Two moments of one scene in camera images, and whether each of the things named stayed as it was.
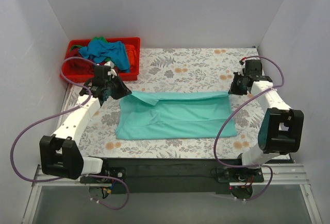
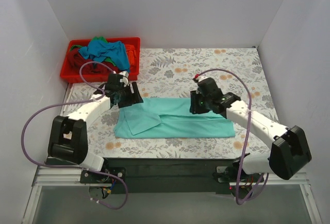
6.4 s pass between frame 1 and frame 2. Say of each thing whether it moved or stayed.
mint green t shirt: stayed
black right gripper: moved
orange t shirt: stayed
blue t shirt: stayed
